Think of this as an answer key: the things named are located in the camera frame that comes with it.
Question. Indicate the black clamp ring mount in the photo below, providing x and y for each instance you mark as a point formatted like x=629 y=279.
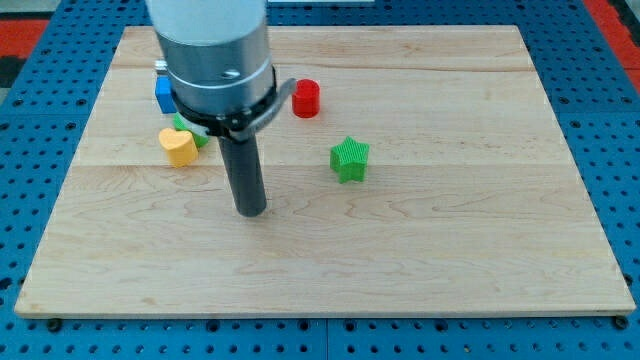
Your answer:
x=239 y=125

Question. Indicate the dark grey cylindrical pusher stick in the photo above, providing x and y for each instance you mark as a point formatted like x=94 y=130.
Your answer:
x=242 y=164

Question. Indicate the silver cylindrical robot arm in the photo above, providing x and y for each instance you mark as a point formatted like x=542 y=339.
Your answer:
x=223 y=83

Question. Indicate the green star block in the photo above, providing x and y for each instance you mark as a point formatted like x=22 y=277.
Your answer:
x=349 y=160

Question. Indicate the green round block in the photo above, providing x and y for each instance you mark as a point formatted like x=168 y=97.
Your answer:
x=180 y=125

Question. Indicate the yellow heart block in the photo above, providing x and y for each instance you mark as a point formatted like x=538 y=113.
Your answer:
x=179 y=146

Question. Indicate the red cylinder block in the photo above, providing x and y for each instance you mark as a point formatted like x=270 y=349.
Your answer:
x=306 y=98

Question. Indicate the blue cube block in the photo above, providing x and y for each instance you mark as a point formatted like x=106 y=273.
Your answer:
x=163 y=94

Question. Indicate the small white grey block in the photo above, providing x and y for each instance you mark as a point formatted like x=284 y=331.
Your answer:
x=161 y=67

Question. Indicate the light wooden board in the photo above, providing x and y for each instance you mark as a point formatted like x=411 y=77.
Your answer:
x=472 y=205

